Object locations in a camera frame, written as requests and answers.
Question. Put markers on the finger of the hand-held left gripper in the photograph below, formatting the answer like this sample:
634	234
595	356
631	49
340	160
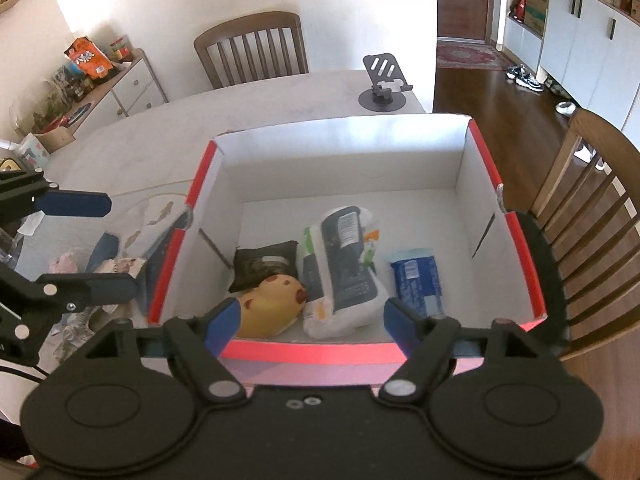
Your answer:
75	203
97	288

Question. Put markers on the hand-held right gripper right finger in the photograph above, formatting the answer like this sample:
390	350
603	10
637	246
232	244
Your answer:
397	325

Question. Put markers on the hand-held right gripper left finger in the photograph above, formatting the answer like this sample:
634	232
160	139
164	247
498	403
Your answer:
224	327

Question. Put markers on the white printed pouch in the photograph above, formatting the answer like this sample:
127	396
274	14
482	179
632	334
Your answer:
122	265

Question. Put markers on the pink printed packet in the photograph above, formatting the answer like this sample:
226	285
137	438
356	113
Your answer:
65	262

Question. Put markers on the blue packet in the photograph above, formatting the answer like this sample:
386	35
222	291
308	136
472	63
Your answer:
417	282

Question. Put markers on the yellow plush toy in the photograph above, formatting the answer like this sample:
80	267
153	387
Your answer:
270	307

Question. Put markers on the blue and white snack bag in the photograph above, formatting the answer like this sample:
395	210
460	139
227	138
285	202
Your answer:
345	280

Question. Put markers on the dark snack packet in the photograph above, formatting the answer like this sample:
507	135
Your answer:
260	262

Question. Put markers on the red cardboard box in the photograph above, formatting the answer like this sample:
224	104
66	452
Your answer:
350	160

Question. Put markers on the white marble desktop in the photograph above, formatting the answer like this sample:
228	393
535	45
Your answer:
275	105

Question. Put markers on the white jar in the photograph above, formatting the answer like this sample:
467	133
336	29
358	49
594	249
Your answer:
32	152

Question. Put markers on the small wooden box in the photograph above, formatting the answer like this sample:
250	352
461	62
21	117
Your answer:
52	139

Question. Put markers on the white sideboard cabinet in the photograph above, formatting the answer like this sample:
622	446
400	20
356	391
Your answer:
130	90

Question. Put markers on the orange snack bag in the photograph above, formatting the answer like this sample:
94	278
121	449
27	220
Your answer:
87	60

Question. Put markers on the red and green can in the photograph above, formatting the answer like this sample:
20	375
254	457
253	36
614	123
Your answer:
120	47

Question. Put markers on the grey phone stand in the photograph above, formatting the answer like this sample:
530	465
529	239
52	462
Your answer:
382	100

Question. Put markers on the brown wooden chair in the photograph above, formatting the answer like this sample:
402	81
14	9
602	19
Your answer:
250	22
595	135

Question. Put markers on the white slipper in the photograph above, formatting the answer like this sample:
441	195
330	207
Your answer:
565	107

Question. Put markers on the black and white sneaker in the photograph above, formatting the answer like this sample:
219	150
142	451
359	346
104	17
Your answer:
533	83
517	71

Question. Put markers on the patterned red rug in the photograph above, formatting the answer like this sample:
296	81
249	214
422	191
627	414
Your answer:
467	56

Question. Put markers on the dark brown door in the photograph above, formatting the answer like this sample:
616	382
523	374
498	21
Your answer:
462	0

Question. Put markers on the brown cardboard box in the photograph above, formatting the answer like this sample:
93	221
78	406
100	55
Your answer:
536	7

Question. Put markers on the grey lower cabinets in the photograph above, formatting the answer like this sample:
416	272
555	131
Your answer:
590	35

